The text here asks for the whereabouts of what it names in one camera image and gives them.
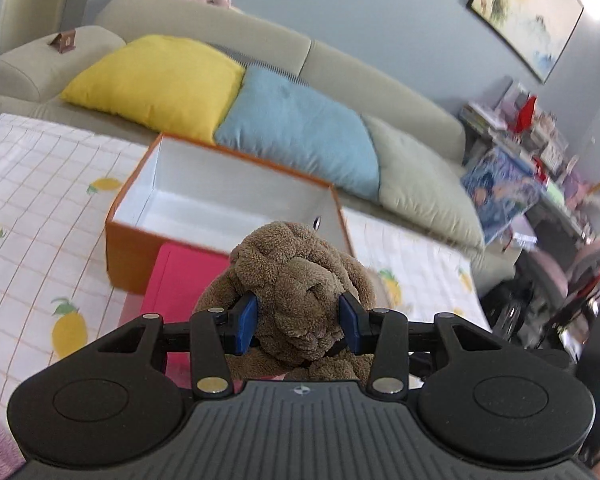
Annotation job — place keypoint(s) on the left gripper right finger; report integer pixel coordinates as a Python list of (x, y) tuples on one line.
[(380, 333)]

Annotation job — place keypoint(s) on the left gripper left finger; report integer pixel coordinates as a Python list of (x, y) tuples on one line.
[(214, 334)]

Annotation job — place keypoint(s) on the brown plush toy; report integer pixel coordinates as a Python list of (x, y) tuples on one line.
[(298, 279)]

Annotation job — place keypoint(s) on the red Wonderlab box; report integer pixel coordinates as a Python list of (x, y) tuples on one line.
[(177, 280)]

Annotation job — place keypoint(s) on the orange storage box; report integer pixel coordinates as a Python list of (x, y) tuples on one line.
[(209, 197)]

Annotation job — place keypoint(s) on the beige pillow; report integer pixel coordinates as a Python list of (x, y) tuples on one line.
[(418, 185)]

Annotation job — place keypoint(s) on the light blue pillow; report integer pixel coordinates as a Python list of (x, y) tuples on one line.
[(296, 126)]

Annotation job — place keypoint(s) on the yellow pillow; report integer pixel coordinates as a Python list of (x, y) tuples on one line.
[(166, 84)]

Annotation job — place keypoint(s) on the cluttered side table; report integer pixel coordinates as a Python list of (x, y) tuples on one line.
[(541, 147)]

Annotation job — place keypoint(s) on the small brown item on armrest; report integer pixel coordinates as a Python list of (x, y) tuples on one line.
[(64, 42)]

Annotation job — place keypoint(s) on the landscape painting on wall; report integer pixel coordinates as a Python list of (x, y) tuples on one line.
[(537, 30)]

